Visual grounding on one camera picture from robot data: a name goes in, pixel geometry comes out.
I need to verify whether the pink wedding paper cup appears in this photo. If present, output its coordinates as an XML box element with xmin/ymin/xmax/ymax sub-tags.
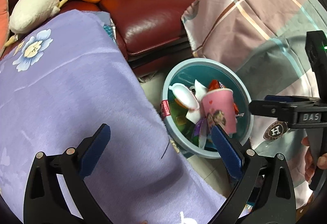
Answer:
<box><xmin>202</xmin><ymin>88</ymin><xmax>237</xmax><ymax>135</ymax></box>

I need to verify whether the white paper napkin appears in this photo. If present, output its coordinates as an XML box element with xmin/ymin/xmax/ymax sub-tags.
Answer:
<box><xmin>186</xmin><ymin>80</ymin><xmax>208</xmax><ymax>124</ymax></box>

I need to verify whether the white red-rimmed plastic cup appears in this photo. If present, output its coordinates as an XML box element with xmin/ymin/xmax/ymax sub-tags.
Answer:
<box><xmin>168</xmin><ymin>83</ymin><xmax>199</xmax><ymax>110</ymax></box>

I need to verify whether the teal round trash bin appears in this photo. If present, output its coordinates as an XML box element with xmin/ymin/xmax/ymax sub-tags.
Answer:
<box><xmin>161</xmin><ymin>58</ymin><xmax>254</xmax><ymax>159</ymax></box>

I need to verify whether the person's right hand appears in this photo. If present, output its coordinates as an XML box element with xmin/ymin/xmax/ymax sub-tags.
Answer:
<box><xmin>301</xmin><ymin>137</ymin><xmax>327</xmax><ymax>184</ymax></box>

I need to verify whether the plaid pink grey blanket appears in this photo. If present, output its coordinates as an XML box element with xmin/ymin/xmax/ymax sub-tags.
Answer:
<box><xmin>181</xmin><ymin>0</ymin><xmax>327</xmax><ymax>212</ymax></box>

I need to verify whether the purple floral tablecloth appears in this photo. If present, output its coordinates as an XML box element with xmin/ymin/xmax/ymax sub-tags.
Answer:
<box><xmin>1</xmin><ymin>10</ymin><xmax>225</xmax><ymax>223</ymax></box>

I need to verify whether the dark red leather sofa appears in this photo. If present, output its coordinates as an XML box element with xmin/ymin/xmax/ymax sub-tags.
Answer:
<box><xmin>8</xmin><ymin>0</ymin><xmax>195</xmax><ymax>77</ymax></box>

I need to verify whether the white duck plush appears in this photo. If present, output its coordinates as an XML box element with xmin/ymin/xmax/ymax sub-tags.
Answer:
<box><xmin>4</xmin><ymin>0</ymin><xmax>68</xmax><ymax>47</ymax></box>

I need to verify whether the pink carrot doll plush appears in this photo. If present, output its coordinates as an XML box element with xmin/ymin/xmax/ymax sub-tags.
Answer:
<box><xmin>0</xmin><ymin>0</ymin><xmax>9</xmax><ymax>56</ymax></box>

